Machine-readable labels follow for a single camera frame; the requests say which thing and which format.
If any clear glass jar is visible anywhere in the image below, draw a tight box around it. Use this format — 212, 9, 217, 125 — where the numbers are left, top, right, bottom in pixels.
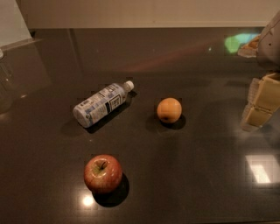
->
0, 49, 12, 114

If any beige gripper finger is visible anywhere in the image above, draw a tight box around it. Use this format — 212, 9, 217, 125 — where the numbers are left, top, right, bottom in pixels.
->
241, 104, 272, 132

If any plastic water bottle with label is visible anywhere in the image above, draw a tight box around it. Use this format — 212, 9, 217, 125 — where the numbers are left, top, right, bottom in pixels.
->
73, 80, 134, 128

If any white board at left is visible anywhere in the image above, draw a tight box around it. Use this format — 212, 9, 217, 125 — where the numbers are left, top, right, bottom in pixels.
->
0, 0, 39, 52

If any orange fruit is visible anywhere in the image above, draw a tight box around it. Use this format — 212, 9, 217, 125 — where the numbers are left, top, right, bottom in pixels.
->
157, 98, 182, 123

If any red apple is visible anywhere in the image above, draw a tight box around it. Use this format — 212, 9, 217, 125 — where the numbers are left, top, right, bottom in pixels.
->
84, 154, 123, 194

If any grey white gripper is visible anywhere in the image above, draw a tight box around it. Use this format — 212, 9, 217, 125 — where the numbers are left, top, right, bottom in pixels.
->
248, 11, 280, 113

